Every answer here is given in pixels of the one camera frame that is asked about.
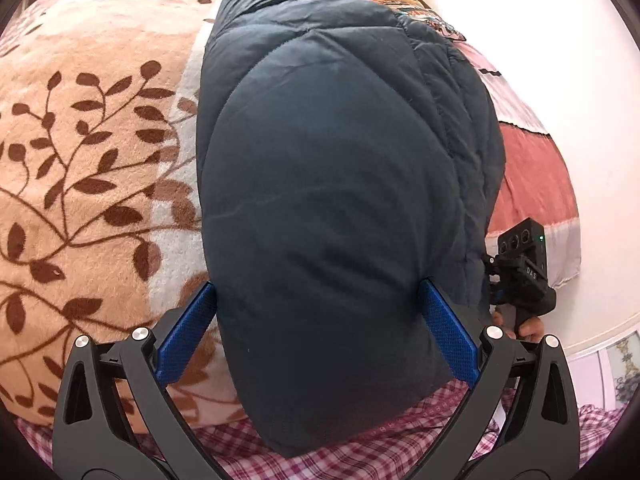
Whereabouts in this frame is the dark blue puffer jacket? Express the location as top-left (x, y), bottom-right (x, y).
top-left (196, 0), bottom-right (507, 458)

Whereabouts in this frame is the red and pink quilt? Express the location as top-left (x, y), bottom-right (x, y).
top-left (460, 37), bottom-right (584, 288)

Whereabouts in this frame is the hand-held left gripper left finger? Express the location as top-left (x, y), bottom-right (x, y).
top-left (51, 281), bottom-right (227, 480)

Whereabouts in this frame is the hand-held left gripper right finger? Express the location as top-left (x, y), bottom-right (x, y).
top-left (400, 279), bottom-right (582, 480)

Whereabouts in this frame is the person's right hand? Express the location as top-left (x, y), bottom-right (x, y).
top-left (491, 309), bottom-right (545, 345)

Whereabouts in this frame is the pink checked bed sheet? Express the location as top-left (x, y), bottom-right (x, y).
top-left (14, 375), bottom-right (628, 480)

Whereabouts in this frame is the colourful printed pillow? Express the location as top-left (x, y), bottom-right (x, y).
top-left (347, 0), bottom-right (468, 42)

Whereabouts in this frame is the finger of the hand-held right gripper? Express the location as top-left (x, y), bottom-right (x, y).
top-left (481, 254), bottom-right (503, 308)

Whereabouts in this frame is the beige leaf print blanket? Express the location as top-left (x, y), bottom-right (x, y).
top-left (0, 0), bottom-right (351, 431)

